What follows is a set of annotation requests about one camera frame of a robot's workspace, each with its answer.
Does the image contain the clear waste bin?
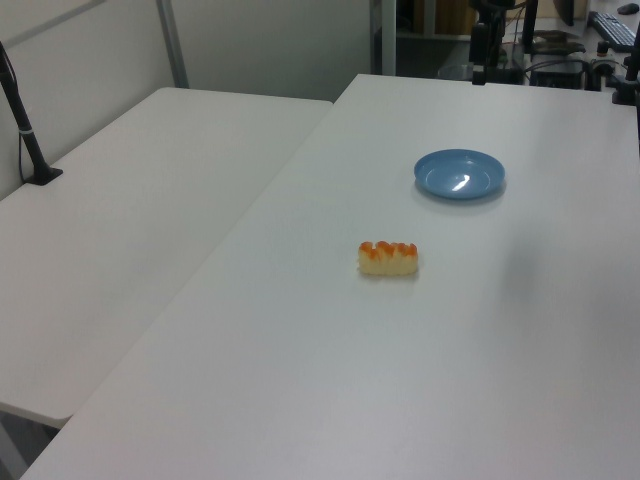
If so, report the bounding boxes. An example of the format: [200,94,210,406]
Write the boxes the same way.
[438,63,474,82]

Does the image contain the black box under desk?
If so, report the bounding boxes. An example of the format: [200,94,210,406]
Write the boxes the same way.
[529,59,587,91]

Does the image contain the black cable on pole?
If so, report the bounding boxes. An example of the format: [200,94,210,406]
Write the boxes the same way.
[0,47,37,184]

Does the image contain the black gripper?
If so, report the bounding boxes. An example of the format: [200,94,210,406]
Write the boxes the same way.
[468,0,524,87]

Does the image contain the black camera stand pole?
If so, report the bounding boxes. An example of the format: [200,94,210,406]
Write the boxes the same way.
[0,41,64,187]

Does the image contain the black clamp camera mount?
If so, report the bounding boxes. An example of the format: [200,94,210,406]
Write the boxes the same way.
[610,45,640,107]

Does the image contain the grey metal partition post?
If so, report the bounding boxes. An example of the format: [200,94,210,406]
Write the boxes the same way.
[155,0,190,90]

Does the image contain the black upright pole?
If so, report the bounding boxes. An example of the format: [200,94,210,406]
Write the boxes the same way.
[521,0,540,55]

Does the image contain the emergency stop button box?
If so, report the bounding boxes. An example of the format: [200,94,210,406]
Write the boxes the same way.
[589,41,617,77]

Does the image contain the black computer keyboard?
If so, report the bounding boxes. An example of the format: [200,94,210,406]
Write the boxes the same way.
[588,11,637,52]

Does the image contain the blue plastic plate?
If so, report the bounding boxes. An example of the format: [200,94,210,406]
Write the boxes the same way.
[413,148,507,200]

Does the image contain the toy bread with orange crust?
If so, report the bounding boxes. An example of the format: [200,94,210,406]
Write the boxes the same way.
[357,240,419,277]

